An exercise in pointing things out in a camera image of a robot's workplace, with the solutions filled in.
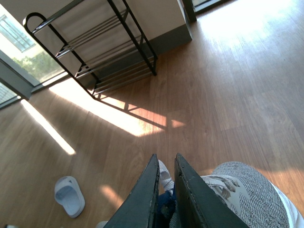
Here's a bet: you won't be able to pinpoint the black metal shoe rack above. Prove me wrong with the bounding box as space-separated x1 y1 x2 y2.
23 0 158 99

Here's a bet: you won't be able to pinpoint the grey knit sneaker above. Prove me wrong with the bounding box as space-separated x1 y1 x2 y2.
156 161 304 228

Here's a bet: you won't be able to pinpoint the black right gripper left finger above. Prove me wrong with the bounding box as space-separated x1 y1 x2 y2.
105 154 160 228

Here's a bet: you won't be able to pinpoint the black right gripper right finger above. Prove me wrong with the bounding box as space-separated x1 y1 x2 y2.
174 153 248 228

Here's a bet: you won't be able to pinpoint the light blue slide sandal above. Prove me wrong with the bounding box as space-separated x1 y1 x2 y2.
96 221 108 228
54 176 85 218

